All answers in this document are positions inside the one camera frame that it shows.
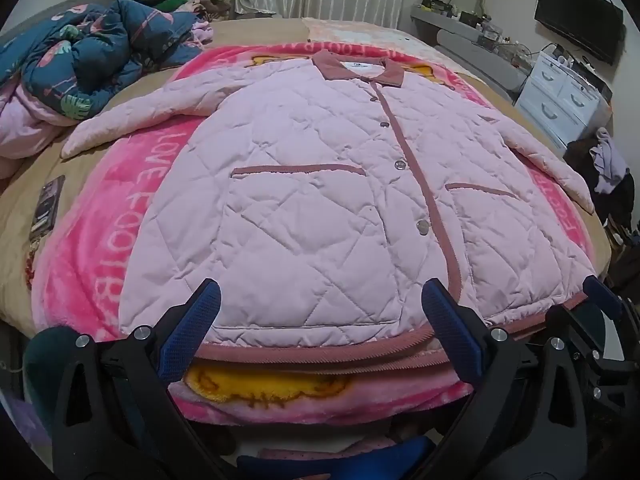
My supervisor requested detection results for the peach patterned blanket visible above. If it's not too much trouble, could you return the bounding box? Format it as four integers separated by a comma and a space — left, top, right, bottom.
302, 17, 451, 61

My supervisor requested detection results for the black television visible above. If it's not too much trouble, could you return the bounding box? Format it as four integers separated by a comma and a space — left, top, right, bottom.
534, 0, 626, 66

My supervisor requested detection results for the lilac cloth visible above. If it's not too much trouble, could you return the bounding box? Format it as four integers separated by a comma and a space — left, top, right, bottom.
192, 17, 216, 48

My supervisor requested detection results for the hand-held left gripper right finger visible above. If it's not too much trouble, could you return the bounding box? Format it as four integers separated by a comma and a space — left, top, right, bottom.
415, 277, 588, 480

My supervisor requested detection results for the blue floral duvet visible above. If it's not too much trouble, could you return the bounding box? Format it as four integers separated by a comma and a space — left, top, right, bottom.
0, 0, 206, 181

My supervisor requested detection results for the grey shelf unit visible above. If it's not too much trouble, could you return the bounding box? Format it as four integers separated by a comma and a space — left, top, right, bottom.
410, 2, 531, 93

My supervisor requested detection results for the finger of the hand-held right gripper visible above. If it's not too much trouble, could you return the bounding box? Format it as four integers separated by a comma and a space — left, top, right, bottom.
582, 274, 626, 331

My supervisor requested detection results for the white drawer cabinet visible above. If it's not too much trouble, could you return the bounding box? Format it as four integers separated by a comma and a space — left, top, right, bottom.
515, 50, 613, 151

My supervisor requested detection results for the clutter of cables and gadgets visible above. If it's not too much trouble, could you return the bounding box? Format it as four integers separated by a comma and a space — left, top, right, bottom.
420, 0, 536, 66

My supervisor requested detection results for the pink quilted jacket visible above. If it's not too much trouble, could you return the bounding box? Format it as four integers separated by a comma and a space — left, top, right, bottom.
60, 52, 598, 363

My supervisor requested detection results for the dark clothes heap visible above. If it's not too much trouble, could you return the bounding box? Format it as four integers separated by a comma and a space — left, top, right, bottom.
565, 137, 640, 286

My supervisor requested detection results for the dark teal cloth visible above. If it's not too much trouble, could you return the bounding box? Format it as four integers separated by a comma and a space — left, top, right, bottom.
24, 327, 76, 413

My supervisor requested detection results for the lavender cloth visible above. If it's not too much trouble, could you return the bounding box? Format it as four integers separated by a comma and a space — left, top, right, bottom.
590, 127, 628, 196

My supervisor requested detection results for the pink printed fleece blanket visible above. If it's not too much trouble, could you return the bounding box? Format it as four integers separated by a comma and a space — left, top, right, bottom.
30, 40, 616, 413

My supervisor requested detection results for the phone in patterned case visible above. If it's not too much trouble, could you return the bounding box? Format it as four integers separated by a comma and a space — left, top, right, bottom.
29, 175, 67, 241

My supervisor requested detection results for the blue cloth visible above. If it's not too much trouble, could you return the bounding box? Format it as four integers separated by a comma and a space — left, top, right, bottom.
237, 435, 436, 480

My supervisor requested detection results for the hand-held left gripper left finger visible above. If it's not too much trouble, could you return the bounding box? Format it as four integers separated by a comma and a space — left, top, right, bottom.
52, 278, 236, 480

